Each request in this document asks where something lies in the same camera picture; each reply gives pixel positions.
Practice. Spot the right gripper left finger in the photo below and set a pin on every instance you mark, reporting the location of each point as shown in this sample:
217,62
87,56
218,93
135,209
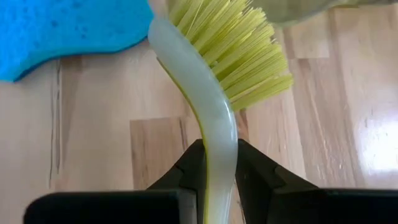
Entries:
140,208

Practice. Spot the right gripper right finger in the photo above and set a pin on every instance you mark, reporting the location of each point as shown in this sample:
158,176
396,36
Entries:
295,208

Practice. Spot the green white dish brush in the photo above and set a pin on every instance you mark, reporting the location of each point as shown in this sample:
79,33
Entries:
202,93

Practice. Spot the blue cellulose sponge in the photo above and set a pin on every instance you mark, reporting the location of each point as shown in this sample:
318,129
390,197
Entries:
62,28

